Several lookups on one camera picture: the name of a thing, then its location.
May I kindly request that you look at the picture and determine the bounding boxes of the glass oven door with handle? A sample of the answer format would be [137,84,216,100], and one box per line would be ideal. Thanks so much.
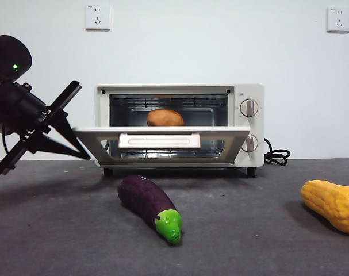
[72,125,252,168]

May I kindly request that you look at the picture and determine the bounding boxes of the brown potato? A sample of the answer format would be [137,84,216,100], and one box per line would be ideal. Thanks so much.
[146,108,186,127]

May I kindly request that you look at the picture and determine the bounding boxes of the oven temperature knob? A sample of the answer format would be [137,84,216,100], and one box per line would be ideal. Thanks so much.
[239,99,261,119]

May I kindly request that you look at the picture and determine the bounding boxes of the oven timer knob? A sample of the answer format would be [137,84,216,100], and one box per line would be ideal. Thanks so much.
[241,134,259,154]

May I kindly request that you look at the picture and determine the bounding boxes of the white Toshiba toaster oven body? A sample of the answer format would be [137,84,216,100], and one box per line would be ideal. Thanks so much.
[94,83,265,179]

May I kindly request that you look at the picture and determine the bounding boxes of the purple eggplant with green stem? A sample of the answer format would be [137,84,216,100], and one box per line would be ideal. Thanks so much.
[117,175,183,246]

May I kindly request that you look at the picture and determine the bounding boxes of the yellow corn cob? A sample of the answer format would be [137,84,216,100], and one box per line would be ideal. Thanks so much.
[300,179,349,235]

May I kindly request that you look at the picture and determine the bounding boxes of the white wall socket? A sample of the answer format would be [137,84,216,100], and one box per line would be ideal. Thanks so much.
[85,3,112,32]
[327,7,349,34]

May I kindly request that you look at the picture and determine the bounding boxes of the black oven power cable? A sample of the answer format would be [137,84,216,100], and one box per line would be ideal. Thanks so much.
[263,137,292,167]

